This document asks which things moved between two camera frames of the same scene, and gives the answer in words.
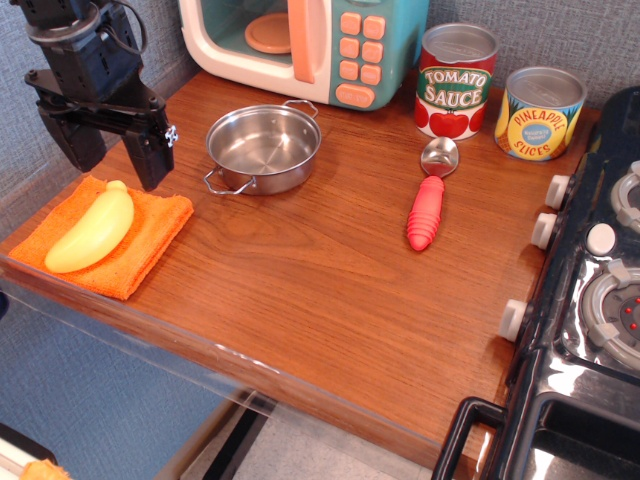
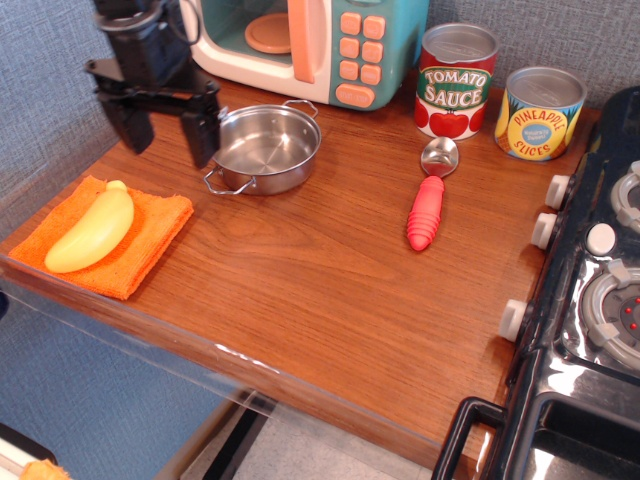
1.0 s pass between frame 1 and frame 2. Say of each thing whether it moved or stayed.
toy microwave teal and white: stayed
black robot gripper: moved
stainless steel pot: stayed
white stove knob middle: stayed
